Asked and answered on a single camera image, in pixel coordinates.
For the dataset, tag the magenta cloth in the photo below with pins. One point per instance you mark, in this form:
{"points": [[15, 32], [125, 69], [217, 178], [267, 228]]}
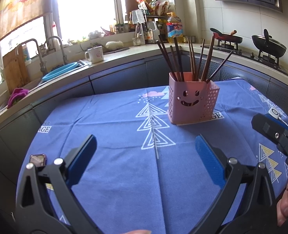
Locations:
{"points": [[17, 95]]}

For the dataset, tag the white rounded square device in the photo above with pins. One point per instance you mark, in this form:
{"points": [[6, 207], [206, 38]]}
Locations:
{"points": [[273, 113]]}

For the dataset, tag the black wok with lid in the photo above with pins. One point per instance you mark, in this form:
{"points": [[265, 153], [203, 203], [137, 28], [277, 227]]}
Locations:
{"points": [[268, 47]]}

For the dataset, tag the small metal tin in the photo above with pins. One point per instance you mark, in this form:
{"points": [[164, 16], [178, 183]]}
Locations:
{"points": [[192, 39]]}

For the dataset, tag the wooden cutting board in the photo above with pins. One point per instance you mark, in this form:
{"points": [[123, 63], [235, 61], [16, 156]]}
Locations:
{"points": [[14, 73]]}

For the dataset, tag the white plastic jug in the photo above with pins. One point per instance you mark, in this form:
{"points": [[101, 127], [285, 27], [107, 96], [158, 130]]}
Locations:
{"points": [[150, 33]]}

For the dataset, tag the curved steel faucet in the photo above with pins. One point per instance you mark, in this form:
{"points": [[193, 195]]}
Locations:
{"points": [[63, 53], [41, 58]]}

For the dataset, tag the printed window blind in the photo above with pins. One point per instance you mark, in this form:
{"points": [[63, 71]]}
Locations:
{"points": [[19, 9]]}

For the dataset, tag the grey kitchen cabinets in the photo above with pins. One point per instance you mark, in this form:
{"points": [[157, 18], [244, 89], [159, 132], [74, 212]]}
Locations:
{"points": [[119, 75]]}

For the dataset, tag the row of spice jars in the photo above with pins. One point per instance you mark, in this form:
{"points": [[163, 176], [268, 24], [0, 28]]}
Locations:
{"points": [[123, 28]]}

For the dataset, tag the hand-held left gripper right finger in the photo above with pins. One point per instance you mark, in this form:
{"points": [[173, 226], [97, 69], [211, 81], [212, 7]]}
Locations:
{"points": [[208, 160]]}

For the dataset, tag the pink plastic utensil holder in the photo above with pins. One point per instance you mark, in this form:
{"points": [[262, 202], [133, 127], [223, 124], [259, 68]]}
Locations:
{"points": [[183, 112]]}

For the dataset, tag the white enamel mug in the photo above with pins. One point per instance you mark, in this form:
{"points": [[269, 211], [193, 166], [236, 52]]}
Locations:
{"points": [[96, 54]]}

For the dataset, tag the person's left hand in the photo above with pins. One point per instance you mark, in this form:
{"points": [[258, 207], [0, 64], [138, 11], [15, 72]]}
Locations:
{"points": [[139, 232]]}

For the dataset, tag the blue plastic basin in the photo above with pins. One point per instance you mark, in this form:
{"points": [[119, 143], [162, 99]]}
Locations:
{"points": [[61, 70]]}

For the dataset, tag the yellow cooking oil bottle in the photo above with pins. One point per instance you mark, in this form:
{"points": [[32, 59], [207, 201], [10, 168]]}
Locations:
{"points": [[175, 33]]}

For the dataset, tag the white lump of dough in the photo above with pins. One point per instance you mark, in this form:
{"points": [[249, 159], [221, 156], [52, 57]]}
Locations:
{"points": [[114, 44]]}

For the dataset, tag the bundle of wooden chopsticks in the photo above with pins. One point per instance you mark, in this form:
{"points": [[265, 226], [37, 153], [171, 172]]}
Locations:
{"points": [[208, 61]]}

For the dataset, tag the pile of snack bags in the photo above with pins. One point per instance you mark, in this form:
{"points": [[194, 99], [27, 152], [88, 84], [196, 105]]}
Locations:
{"points": [[156, 4]]}

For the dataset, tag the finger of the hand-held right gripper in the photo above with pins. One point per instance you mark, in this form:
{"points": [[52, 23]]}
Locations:
{"points": [[278, 122], [268, 129]]}

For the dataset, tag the blue printed tablecloth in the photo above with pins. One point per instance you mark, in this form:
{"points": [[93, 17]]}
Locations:
{"points": [[124, 175]]}

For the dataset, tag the small square watch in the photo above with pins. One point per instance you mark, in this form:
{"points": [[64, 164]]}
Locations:
{"points": [[37, 160]]}

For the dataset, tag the person's right hand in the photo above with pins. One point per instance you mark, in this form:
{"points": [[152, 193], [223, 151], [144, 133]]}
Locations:
{"points": [[284, 207]]}

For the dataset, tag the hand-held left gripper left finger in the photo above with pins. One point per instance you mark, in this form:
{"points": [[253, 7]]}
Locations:
{"points": [[81, 160]]}

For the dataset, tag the black gas stove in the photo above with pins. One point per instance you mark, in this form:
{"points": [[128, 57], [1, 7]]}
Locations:
{"points": [[246, 53]]}

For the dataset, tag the teal dish soap bottle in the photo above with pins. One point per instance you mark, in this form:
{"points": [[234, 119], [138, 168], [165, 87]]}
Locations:
{"points": [[26, 53]]}

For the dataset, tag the red frying pan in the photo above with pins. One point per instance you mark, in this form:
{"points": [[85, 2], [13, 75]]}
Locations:
{"points": [[229, 38]]}

